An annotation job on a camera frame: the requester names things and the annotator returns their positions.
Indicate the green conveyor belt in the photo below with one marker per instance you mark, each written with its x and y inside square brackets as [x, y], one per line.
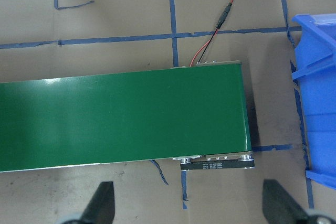
[122, 117]

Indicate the blue right storage bin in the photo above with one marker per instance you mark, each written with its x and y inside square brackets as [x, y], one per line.
[315, 60]

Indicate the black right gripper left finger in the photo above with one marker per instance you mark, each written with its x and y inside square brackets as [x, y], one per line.
[101, 207]

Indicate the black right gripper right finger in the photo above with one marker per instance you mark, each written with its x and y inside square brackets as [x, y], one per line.
[278, 206]

